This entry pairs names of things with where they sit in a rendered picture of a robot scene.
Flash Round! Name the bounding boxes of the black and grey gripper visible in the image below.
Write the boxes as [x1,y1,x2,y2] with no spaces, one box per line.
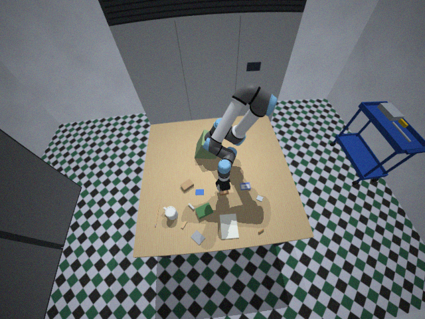
[216,179,230,192]

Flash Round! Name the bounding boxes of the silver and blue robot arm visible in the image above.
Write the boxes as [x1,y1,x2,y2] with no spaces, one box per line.
[203,84,278,181]

